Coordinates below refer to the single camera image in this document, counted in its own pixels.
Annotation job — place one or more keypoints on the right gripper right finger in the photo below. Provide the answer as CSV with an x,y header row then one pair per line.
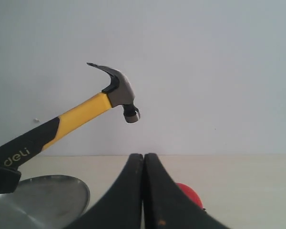
x,y
165,205

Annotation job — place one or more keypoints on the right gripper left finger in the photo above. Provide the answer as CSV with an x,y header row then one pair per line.
x,y
121,206

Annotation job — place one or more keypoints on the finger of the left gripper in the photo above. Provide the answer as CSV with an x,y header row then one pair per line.
x,y
9,180

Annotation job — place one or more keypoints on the yellow black claw hammer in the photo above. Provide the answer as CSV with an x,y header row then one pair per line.
x,y
118,93

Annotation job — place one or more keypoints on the red dome push button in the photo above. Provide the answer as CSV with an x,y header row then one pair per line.
x,y
191,194

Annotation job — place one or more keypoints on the round stainless steel plate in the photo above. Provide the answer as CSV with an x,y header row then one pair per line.
x,y
44,202

